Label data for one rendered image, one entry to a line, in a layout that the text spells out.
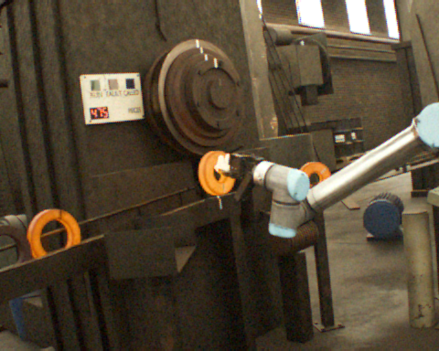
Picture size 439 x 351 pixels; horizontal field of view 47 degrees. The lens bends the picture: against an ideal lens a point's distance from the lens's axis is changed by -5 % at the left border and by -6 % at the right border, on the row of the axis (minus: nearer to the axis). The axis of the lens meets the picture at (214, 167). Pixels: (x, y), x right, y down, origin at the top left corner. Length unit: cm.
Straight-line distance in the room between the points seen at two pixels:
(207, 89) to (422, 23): 287
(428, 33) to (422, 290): 266
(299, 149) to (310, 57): 556
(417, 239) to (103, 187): 131
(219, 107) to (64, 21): 68
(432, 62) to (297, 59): 568
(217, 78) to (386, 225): 228
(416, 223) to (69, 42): 158
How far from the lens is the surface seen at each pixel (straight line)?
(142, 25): 218
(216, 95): 203
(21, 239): 167
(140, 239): 149
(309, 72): 1014
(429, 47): 455
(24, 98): 237
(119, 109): 201
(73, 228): 175
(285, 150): 476
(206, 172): 180
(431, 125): 145
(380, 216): 399
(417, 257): 235
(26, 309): 287
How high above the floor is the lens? 94
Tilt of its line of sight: 3 degrees down
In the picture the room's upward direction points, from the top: 8 degrees counter-clockwise
